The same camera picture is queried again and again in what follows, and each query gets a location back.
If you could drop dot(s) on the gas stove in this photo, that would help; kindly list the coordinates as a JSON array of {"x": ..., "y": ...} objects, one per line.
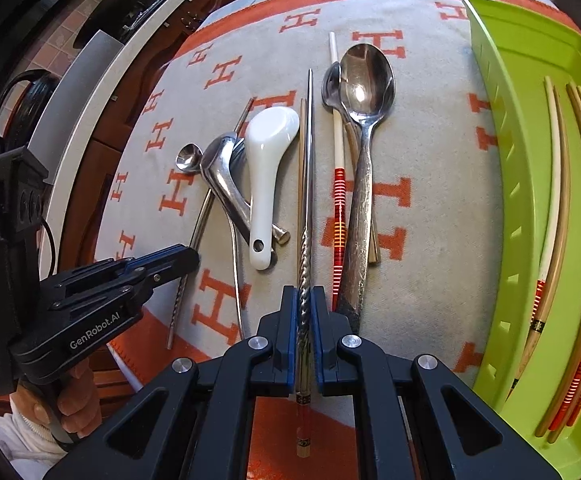
[{"x": 130, "y": 5}]

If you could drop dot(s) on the brown kitchen cabinets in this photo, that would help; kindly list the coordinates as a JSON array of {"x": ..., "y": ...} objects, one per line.
[{"x": 135, "y": 90}]

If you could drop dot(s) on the large metal spoon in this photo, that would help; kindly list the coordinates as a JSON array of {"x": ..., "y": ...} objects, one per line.
[{"x": 365, "y": 85}]

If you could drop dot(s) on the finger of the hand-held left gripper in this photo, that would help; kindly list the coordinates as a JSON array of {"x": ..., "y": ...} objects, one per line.
[
  {"x": 135, "y": 287},
  {"x": 170, "y": 255}
]

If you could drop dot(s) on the white ceramic spoon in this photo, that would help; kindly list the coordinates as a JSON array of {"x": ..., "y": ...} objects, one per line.
[{"x": 270, "y": 135}]

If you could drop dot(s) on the stainless steel splash panel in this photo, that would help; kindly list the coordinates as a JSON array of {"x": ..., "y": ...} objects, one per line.
[{"x": 80, "y": 75}]

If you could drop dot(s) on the person's left forearm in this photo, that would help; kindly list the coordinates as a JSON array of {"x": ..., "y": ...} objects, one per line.
[{"x": 15, "y": 440}]

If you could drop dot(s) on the orange grey printed blanket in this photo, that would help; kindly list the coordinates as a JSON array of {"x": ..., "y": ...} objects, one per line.
[{"x": 420, "y": 135}]

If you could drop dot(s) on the person's left hand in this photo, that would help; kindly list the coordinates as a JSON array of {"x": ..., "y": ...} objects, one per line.
[{"x": 78, "y": 400}]

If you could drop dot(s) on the green plastic tray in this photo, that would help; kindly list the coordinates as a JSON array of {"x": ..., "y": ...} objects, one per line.
[{"x": 520, "y": 160}]

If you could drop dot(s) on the medium metal spoon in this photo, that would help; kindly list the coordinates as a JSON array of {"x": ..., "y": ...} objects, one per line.
[{"x": 329, "y": 87}]

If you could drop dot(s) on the white kitchen countertop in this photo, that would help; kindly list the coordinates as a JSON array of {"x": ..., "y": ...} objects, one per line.
[{"x": 90, "y": 115}]

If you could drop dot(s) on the metal soup spoon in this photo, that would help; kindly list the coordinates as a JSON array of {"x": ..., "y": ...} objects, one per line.
[{"x": 225, "y": 180}]

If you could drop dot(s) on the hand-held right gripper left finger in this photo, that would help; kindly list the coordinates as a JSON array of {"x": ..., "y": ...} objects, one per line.
[{"x": 285, "y": 340}]

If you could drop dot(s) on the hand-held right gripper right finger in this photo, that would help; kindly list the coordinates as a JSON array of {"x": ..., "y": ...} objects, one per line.
[{"x": 322, "y": 350}]

